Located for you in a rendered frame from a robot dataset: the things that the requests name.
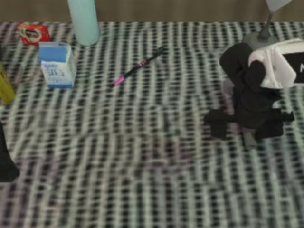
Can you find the black and pink pen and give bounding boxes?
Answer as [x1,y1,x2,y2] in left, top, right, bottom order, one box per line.
[113,46,165,87]

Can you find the red packet of rubber bands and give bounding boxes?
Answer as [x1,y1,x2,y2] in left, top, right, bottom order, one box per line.
[16,22,51,47]

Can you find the blue and white carton box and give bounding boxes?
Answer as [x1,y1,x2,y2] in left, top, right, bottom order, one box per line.
[38,41,77,89]

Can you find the black white checkered tablecloth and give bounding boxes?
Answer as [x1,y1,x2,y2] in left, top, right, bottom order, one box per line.
[0,21,304,228]

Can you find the yellow bottle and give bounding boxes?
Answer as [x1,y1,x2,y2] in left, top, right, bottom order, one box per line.
[0,61,16,105]

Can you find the teal cylindrical tumbler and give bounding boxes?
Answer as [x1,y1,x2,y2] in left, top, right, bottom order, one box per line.
[67,0,100,46]

